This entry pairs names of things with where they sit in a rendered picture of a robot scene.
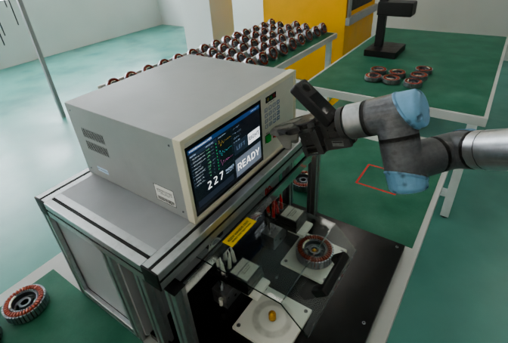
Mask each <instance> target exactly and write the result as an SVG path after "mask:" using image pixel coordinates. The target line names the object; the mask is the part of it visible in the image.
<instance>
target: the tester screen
mask: <svg viewBox="0 0 508 343"><path fill-rule="evenodd" d="M258 126H259V130H260V118H259V105H257V106H255V107H253V108H252V109H251V110H249V111H248V112H246V113H244V114H243V115H242V116H240V117H239V118H237V119H235V120H234V121H233V122H231V123H230V124H228V125H226V126H225V127H224V128H222V129H220V130H219V131H217V132H216V133H215V134H213V135H211V136H210V137H208V138H207V139H205V140H204V141H202V142H201V143H199V144H198V145H196V146H195V147H193V148H192V149H190V150H188V151H187V156H188V160H189V165H190V173H191V177H192V181H193V186H194V192H195V197H196V201H197V209H198V213H199V212H201V211H202V210H203V209H204V208H205V207H207V206H208V204H210V203H211V202H212V201H213V200H214V199H215V198H216V197H218V196H219V195H220V194H221V193H223V192H224V191H225V190H226V189H227V188H229V187H230V186H231V185H232V184H233V183H234V182H235V181H236V180H237V179H238V178H240V177H241V176H242V175H243V174H245V173H246V172H247V171H248V170H249V169H251V168H252V167H253V166H254V165H255V164H256V163H257V162H258V161H259V160H260V159H262V158H260V159H259V160H258V161H256V162H255V163H254V164H253V165H251V166H250V167H249V168H248V169H247V170H246V171H245V172H244V173H243V174H241V175H240V176H239V177H238V178H237V172H236V164H235V160H236V159H238V158H239V157H240V156H242V155H243V154H244V153H245V152H246V151H247V150H249V149H250V148H251V147H253V146H254V145H255V144H257V143H258V142H259V141H260V140H261V132H260V137H259V138H257V139H256V140H254V141H253V142H252V143H251V144H250V145H248V146H247V147H246V148H244V149H243V150H241V151H240V152H239V153H238V154H237V155H235V153H234V144H235V143H236V142H238V141H239V140H240V139H242V138H243V137H245V136H246V135H248V134H249V133H250V132H251V131H253V130H254V129H255V128H257V127H258ZM223 169H224V170H225V178H224V179H223V180H222V181H220V182H219V183H218V184H216V185H215V186H214V187H213V188H212V189H211V190H210V191H207V186H206V183H207V182H208V181H209V180H211V179H212V178H213V177H215V176H216V175H217V174H218V173H219V172H220V171H222V170H223ZM232 174H234V180H233V181H231V182H230V183H229V184H228V185H227V186H225V187H224V188H223V189H222V190H220V191H219V192H218V193H217V194H216V195H214V197H213V198H211V199H210V200H209V201H208V202H207V203H205V204H204V205H203V206H202V207H199V201H201V200H202V199H203V198H204V197H206V196H207V195H208V194H209V193H211V192H212V191H213V190H214V189H215V188H216V187H217V186H219V185H220V184H221V183H222V182H224V181H225V180H226V179H227V178H229V177H230V176H231V175H232Z"/></svg>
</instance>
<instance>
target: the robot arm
mask: <svg viewBox="0 0 508 343"><path fill-rule="evenodd" d="M290 93H291V94H292V95H293V96H294V97H295V98H296V99H297V100H298V101H299V102H300V103H301V104H302V105H303V106H304V107H305V108H306V109H307V110H308V111H309V112H310V113H309V114H306V115H303V116H299V117H296V118H295V119H291V120H289V121H286V122H283V123H281V124H279V125H276V126H274V127H273V128H272V129H271V131H270V132H269V133H270V135H273V136H276V137H277V138H278V140H279V141H280V142H281V144H282V145H283V147H284V148H285V149H286V150H290V149H291V148H292V143H294V144H296V143H298V142H299V136H300V138H301V140H300V141H301V143H302V146H303V148H302V150H303V152H304V154H305V156H316V155H321V154H325V153H326V152H327V151H328V150H337V149H342V148H347V147H352V146H353V143H354V142H356V141H357V140H358V138H366V137H370V136H376V135H377V136H378V140H379V148H380V152H381V156H382V161H383V168H384V172H383V173H384V174H385V176H386V181H387V184H388V188H389V190H390V191H391V192H392V193H396V194H412V193H419V192H422V191H424V190H426V189H428V187H429V176H432V175H436V174H440V173H442V172H447V171H450V170H454V169H459V168H462V169H476V170H491V171H505V172H508V128H498V129H486V130H475V129H473V128H467V129H457V130H454V131H452V132H449V133H445V134H440V135H436V136H433V137H429V138H424V139H420V131H419V129H421V128H425V127H426V126H427V125H428V124H429V120H430V115H429V103H428V100H427V99H426V96H425V94H424V93H423V92H422V91H421V90H418V89H411V90H406V91H399V92H397V91H396V92H393V93H392V94H387V95H384V96H381V97H375V98H371V99H368V100H363V101H358V102H355V103H352V104H346V105H345V106H343V107H338V108H337V109H335V108H334V107H333V106H332V105H331V104H330V103H329V102H328V101H327V100H326V99H325V98H324V97H323V96H322V95H321V94H320V93H319V92H318V91H317V90H316V89H315V88H314V87H313V86H312V85H311V84H310V83H309V82H308V81H307V80H306V79H303V80H302V81H300V82H298V83H296V84H295V85H294V86H293V87H292V88H291V90H290ZM316 152H318V153H316ZM309 153H313V154H309Z"/></svg>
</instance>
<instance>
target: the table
mask: <svg viewBox="0 0 508 343"><path fill-rule="evenodd" d="M275 24H276V26H275ZM267 27H268V31H269V32H268V31H267V30H266V28H267ZM282 27H283V29H282ZM292 27H293V29H294V32H293V31H292V30H293V29H292ZM292 27H291V25H289V24H286V25H284V24H283V23H282V22H281V21H278V22H275V20H274V19H272V18H271V19H269V20H268V25H267V24H266V23H265V22H261V23H260V24H259V27H258V26H256V25H253V26H252V27H251V31H252V32H251V33H250V31H249V30H248V29H246V28H244V29H242V30H241V34H240V33H239V32H234V33H233V34H232V39H231V37H230V36H223V37H222V39H221V42H222V43H221V42H220V41H219V40H217V39H215V40H213V41H212V42H211V47H209V46H208V45H207V44H202V45H201V46H200V48H199V51H200V53H198V52H197V50H196V49H194V48H191V49H190V50H189V51H187V55H188V54H193V55H198V56H203V57H205V56H204V55H203V53H204V52H206V54H207V57H213V58H217V59H222V60H231V61H236V62H241V61H243V62H244V63H250V64H255V65H256V63H255V61H254V60H253V59H252V58H251V57H254V56H256V60H257V62H258V65H259V66H269V67H273V68H278V69H285V68H287V67H288V66H290V65H292V64H293V63H295V62H296V61H298V60H301V59H302V58H303V57H305V56H307V55H309V54H310V53H312V52H314V51H316V50H317V49H319V48H321V47H323V46H324V45H326V51H325V66H324V69H325V68H327V67H328V66H329V65H330V64H331V54H332V42H333V40H334V39H336V38H337V33H336V32H328V31H327V27H326V24H325V23H320V24H319V28H318V27H317V26H313V27H312V28H311V31H310V27H309V25H308V24H307V23H304V24H302V28H300V24H299V22H298V21H297V20H295V21H293V22H292ZM259 28H260V29H259ZM257 31H259V33H258V32H257ZM274 31H275V32H274ZM279 31H280V32H279ZM284 31H285V33H286V38H287V40H286V38H285V36H284V35H283V34H284ZM301 33H303V35H302V34H301ZM249 34H250V37H251V39H249V38H248V37H247V35H249ZM266 34H267V37H268V39H267V37H266V36H265V35H266ZM294 34H295V35H294ZM312 34H313V36H312ZM293 37H295V39H294V38H293ZM303 37H304V38H303ZM257 38H258V41H259V42H258V41H257V40H256V39H257ZM274 38H276V40H277V41H275V39H274ZM238 39H240V42H239V41H238ZM285 41H287V44H285V43H284V42H285ZM247 42H248V45H249V48H248V46H247V45H246V44H245V43H247ZM265 42H267V44H266V43H265ZM227 43H229V45H230V48H229V47H228V46H227V45H226V44H227ZM239 43H240V44H239ZM259 43H260V44H259ZM257 45H258V46H259V52H258V50H257V48H255V46H257ZM273 46H277V49H278V52H279V54H277V50H276V49H275V48H274V47H273ZM236 47H237V50H238V51H239V52H237V51H236V50H235V49H234V48H236ZM215 48H218V51H217V50H216V49H215ZM247 50H248V51H247ZM225 51H226V56H227V57H224V55H223V52H225ZM244 51H247V54H248V56H249V57H248V58H246V55H245V54H244V53H242V52H244ZM263 51H266V53H264V52H263ZM273 55H274V56H273ZM233 56H234V59H233V58H232V57H233ZM180 57H183V55H182V54H179V53H177V54H175V55H174V56H173V57H172V60H175V59H177V58H180ZM168 62H169V60H167V59H165V58H164V59H162V60H160V61H159V62H158V66H159V65H162V64H163V63H168ZM152 68H154V67H153V66H152V65H150V64H147V65H145V66H143V67H142V69H141V72H144V71H146V70H148V69H152ZM136 74H137V73H136V72H135V71H128V72H127V73H126V74H125V75H124V79H126V78H128V77H129V76H134V75H136ZM118 81H120V80H119V79H117V78H111V79H108V80H107V82H106V86H107V85H111V83H112V84H113V83H115V82H118Z"/></svg>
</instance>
